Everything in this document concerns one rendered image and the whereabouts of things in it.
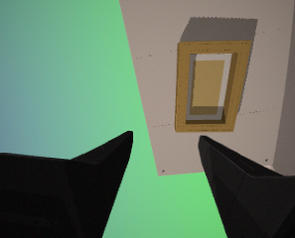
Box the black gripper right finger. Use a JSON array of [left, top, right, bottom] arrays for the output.
[[199, 136, 295, 238]]

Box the brown wooden picture frame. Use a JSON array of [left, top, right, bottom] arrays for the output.
[[175, 40, 251, 133]]

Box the grey flat rectangular board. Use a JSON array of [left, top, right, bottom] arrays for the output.
[[118, 0, 295, 176]]

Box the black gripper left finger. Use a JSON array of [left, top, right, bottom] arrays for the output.
[[0, 131, 133, 238]]

